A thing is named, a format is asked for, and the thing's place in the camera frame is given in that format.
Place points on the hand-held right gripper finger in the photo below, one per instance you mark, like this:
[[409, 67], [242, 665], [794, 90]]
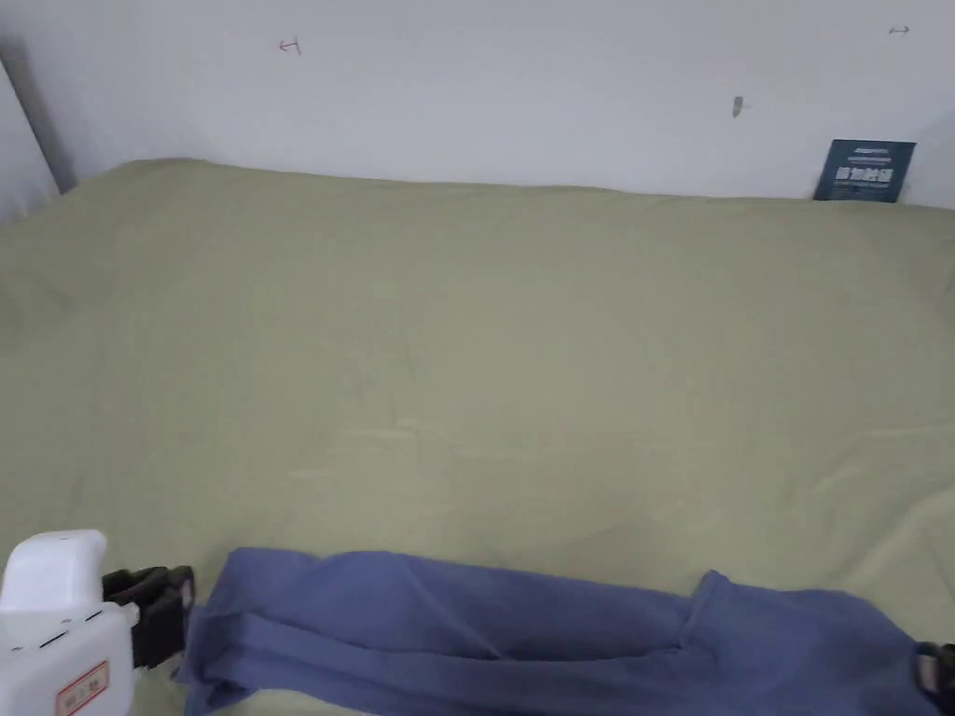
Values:
[[936, 671]]

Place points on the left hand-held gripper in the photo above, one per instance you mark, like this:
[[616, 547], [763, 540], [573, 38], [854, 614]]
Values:
[[52, 619]]

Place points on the blue garment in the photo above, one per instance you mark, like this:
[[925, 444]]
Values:
[[462, 626]]

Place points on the bed with pale green sheet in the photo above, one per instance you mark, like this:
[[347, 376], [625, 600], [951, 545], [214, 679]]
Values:
[[462, 335]]

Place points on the dark blue printed card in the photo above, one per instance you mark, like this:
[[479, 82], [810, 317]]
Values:
[[864, 171]]

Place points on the grey metal post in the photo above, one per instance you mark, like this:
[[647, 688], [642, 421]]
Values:
[[41, 127]]

